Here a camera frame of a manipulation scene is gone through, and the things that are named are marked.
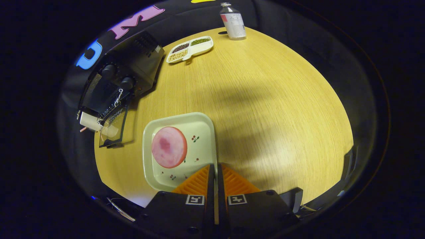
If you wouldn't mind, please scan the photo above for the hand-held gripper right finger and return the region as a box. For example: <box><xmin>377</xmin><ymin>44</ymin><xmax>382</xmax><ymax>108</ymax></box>
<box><xmin>217</xmin><ymin>163</ymin><xmax>303</xmax><ymax>239</ymax></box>

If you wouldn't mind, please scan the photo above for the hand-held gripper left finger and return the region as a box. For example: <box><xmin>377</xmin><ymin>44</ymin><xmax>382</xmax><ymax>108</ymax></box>
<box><xmin>138</xmin><ymin>163</ymin><xmax>215</xmax><ymax>239</ymax></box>

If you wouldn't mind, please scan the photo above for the pink ham slice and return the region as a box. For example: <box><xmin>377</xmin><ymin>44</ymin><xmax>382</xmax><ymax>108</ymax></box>
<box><xmin>151</xmin><ymin>126</ymin><xmax>188</xmax><ymax>169</ymax></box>

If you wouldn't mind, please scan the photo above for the cream square tray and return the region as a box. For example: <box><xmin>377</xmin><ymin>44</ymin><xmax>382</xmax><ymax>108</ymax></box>
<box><xmin>142</xmin><ymin>112</ymin><xmax>219</xmax><ymax>199</ymax></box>

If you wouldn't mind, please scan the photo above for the black toaster oven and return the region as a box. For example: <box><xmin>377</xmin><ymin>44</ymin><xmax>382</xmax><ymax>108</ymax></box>
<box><xmin>77</xmin><ymin>31</ymin><xmax>165</xmax><ymax>148</ymax></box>

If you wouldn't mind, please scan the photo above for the white toaster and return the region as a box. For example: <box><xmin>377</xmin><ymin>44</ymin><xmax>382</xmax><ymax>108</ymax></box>
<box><xmin>80</xmin><ymin>112</ymin><xmax>102</xmax><ymax>132</ymax></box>

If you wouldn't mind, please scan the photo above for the white divided bean dish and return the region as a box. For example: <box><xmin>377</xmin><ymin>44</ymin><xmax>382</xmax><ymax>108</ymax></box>
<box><xmin>166</xmin><ymin>36</ymin><xmax>214</xmax><ymax>63</ymax></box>

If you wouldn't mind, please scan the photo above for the clear plastic bottle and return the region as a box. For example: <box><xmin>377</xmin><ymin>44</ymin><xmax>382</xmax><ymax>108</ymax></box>
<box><xmin>220</xmin><ymin>2</ymin><xmax>247</xmax><ymax>41</ymax></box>

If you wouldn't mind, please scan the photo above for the dark frame piece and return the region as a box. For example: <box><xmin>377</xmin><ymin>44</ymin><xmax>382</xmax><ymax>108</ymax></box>
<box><xmin>341</xmin><ymin>146</ymin><xmax>358</xmax><ymax>197</ymax></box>

